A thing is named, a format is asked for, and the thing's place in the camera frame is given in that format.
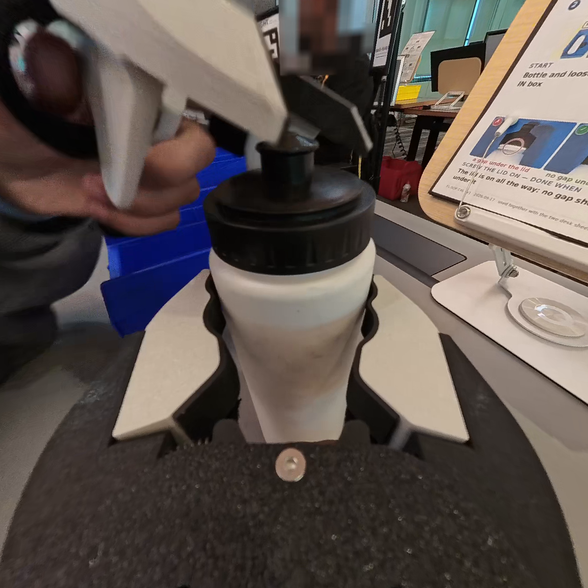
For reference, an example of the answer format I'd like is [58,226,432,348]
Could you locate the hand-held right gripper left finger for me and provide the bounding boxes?
[111,271,242,445]

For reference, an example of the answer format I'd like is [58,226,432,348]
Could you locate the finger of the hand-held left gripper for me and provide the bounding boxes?
[280,75,374,155]
[51,0,288,144]

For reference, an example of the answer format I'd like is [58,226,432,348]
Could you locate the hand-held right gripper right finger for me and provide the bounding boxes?
[347,275,470,451]

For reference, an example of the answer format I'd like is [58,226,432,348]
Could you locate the blue storage bin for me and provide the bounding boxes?
[101,147,249,338]

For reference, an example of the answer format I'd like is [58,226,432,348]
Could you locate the white plastic bottle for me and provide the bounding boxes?
[209,239,377,444]

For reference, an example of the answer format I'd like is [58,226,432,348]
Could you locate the person's left hand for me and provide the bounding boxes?
[0,33,217,236]

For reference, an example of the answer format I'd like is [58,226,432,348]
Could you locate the black pole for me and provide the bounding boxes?
[371,0,406,194]

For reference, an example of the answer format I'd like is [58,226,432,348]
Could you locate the black framed marker sign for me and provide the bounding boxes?
[256,13,282,66]

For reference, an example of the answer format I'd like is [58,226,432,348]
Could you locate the white stand base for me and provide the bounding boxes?
[431,259,588,406]

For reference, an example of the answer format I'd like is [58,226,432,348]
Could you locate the pole marker sign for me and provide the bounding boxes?
[372,0,401,68]

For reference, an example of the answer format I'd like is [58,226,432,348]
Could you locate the red bag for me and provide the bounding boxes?
[379,156,422,201]

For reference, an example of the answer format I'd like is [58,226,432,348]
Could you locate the background wooden desk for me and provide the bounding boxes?
[393,99,467,162]

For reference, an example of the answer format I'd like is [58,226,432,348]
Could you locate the background instruction sheets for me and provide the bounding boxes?
[403,31,435,84]

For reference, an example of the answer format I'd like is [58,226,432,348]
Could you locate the background wooden document stand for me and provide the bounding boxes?
[430,57,483,111]

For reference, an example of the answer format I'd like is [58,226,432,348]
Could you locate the instruction sheet on stand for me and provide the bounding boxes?
[418,0,588,283]

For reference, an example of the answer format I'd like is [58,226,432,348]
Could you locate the printed instruction sheet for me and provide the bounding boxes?
[429,0,588,246]

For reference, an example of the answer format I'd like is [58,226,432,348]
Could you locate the grey table cable hatch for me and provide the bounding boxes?
[374,216,467,278]

